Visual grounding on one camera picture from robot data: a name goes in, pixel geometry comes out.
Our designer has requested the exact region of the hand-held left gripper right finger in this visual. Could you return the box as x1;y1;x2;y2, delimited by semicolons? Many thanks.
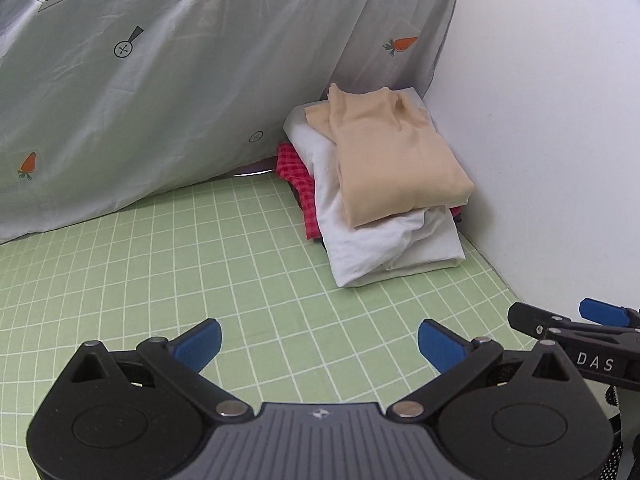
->
386;319;581;421

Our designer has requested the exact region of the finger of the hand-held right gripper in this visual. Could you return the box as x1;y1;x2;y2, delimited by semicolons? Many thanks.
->
507;302;640;348
579;298;640;327

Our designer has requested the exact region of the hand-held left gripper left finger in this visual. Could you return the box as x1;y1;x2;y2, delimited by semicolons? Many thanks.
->
67;317;251;418

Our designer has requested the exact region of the beige long-sleeve shirt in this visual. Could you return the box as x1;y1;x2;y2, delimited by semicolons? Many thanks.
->
305;85;475;227

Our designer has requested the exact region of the green grid mat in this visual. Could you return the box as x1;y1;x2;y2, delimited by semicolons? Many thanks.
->
0;172;551;480

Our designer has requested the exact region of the white folded garment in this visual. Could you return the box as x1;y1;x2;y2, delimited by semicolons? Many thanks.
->
284;87;463;288

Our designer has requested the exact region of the grey carrot-print sheet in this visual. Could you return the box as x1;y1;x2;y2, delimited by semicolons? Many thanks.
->
0;0;462;245

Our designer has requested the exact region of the black dotted strap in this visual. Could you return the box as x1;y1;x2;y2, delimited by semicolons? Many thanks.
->
602;385;640;480

